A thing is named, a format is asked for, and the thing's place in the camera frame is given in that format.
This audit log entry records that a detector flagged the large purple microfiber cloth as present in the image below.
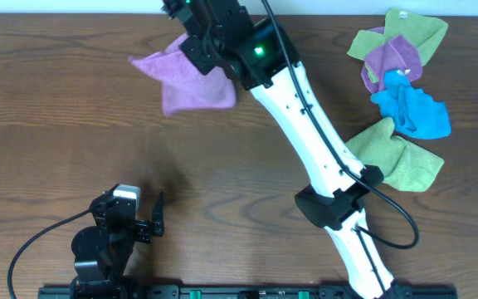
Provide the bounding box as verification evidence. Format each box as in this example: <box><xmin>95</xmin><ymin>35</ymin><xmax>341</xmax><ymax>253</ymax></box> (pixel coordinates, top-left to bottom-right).
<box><xmin>129</xmin><ymin>34</ymin><xmax>237</xmax><ymax>117</ymax></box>

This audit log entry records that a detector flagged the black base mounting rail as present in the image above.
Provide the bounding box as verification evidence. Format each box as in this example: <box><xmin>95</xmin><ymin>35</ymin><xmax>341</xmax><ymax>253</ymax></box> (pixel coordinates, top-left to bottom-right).
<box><xmin>37</xmin><ymin>283</ymin><xmax>458</xmax><ymax>299</ymax></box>

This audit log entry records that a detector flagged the small purple cloth in pile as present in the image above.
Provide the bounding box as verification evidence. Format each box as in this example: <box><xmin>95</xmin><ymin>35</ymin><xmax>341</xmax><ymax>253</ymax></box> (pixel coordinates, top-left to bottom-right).
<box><xmin>361</xmin><ymin>35</ymin><xmax>422</xmax><ymax>94</ymax></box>

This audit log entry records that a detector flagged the blue microfiber cloth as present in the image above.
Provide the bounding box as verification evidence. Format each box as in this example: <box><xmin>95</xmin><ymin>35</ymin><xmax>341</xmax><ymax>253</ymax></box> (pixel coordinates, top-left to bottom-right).
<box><xmin>370</xmin><ymin>70</ymin><xmax>451</xmax><ymax>140</ymax></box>

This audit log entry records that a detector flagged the green cloth at top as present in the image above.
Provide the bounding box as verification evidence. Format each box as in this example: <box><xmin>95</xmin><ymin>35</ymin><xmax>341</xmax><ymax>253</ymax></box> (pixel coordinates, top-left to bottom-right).
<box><xmin>348</xmin><ymin>8</ymin><xmax>448</xmax><ymax>67</ymax></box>

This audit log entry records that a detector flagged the green cloth lower pile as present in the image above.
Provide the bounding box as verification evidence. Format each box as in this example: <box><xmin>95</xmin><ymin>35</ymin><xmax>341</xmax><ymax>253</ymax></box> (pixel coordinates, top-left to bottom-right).
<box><xmin>346</xmin><ymin>117</ymin><xmax>444</xmax><ymax>193</ymax></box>

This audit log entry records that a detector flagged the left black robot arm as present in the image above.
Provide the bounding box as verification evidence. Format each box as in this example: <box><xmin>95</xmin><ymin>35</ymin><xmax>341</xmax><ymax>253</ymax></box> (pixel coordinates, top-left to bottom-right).
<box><xmin>69</xmin><ymin>184</ymin><xmax>164</xmax><ymax>299</ymax></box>

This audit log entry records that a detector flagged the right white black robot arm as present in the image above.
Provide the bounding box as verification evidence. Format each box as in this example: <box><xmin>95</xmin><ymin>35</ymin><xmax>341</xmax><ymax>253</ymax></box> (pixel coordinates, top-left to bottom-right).
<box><xmin>162</xmin><ymin>0</ymin><xmax>403</xmax><ymax>298</ymax></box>

